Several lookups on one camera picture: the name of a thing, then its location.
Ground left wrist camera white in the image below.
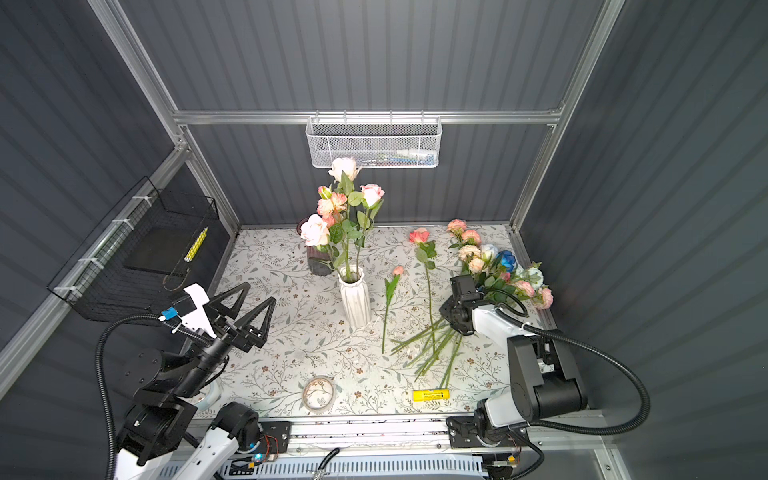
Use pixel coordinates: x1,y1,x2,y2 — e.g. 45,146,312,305
158,284,216,339

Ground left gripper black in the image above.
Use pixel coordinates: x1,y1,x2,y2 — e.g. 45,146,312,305
174,283,271,402

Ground white wire wall basket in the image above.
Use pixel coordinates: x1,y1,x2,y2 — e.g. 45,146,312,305
305,115,443,169

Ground pink roses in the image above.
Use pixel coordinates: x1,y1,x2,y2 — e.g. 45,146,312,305
299,157,385,283

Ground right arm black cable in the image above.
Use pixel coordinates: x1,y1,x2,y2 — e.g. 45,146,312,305
488,287,652,436

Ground white ribbed ceramic vase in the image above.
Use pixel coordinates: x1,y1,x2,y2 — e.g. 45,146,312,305
337,264,372,330

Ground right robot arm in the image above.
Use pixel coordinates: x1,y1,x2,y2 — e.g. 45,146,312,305
440,275,588,448

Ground floral table mat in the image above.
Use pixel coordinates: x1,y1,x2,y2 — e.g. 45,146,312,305
197,225,509,419

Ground yellow marker pen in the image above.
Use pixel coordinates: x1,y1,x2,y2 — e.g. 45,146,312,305
183,227,209,263

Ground single pink rose on mat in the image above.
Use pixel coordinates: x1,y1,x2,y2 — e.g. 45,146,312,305
409,227,437,352

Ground bunch of artificial flowers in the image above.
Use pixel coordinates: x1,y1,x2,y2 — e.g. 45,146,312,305
391,219,554,389

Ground black notebook in basket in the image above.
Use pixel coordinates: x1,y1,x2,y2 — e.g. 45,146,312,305
123,227,192,275

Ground small pink bud stem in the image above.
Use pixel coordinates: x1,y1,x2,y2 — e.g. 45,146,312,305
381,266,405,353

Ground clear tape roll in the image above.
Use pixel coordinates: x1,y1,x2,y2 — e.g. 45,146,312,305
301,376,336,414

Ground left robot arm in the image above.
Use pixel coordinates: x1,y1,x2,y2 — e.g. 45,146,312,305
95,283,277,479

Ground purple glass vase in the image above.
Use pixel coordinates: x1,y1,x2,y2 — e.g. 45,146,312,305
296,215,333,277

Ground yellow label tag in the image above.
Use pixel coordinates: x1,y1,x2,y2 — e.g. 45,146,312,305
412,389,450,402

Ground black wire wall basket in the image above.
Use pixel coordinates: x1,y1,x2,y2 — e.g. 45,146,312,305
48,183,229,322

